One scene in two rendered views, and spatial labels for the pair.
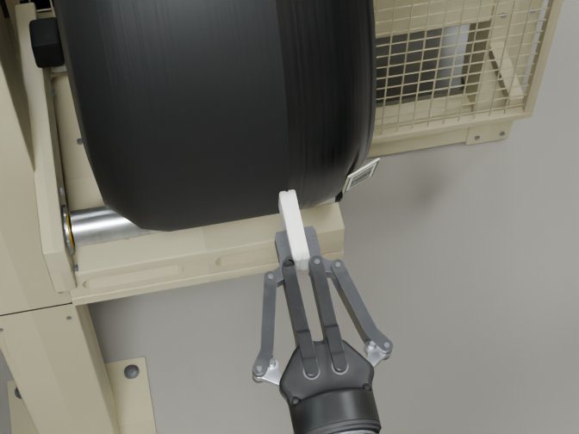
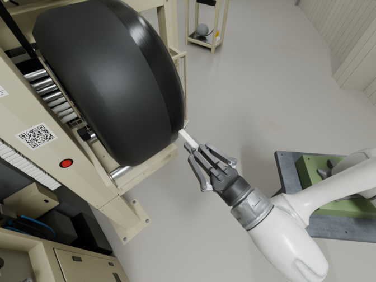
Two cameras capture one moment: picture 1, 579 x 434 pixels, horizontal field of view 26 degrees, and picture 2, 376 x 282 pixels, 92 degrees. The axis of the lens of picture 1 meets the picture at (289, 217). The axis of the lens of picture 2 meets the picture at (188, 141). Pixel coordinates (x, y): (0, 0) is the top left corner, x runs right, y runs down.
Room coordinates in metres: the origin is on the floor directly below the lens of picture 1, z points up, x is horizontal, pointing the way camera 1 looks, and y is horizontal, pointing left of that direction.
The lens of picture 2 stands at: (0.34, 0.15, 1.65)
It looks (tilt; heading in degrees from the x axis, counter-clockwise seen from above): 54 degrees down; 331
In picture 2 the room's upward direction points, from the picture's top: straight up
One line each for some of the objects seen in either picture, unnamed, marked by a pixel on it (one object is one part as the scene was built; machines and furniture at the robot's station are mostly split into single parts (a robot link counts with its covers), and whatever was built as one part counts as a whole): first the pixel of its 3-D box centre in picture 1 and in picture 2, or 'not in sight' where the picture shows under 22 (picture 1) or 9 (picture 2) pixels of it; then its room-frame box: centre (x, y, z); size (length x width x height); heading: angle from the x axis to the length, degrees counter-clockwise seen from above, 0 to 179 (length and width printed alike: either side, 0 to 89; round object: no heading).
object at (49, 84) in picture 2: not in sight; (41, 97); (1.31, 0.43, 1.05); 0.20 x 0.15 x 0.30; 101
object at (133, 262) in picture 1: (202, 234); (145, 163); (0.85, 0.11, 0.83); 0.36 x 0.09 x 0.06; 101
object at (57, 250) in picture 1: (46, 141); (94, 158); (0.95, 0.31, 0.90); 0.40 x 0.03 x 0.10; 11
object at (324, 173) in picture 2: not in sight; (342, 177); (0.31, -0.76, 0.77); 0.22 x 0.18 x 0.06; 157
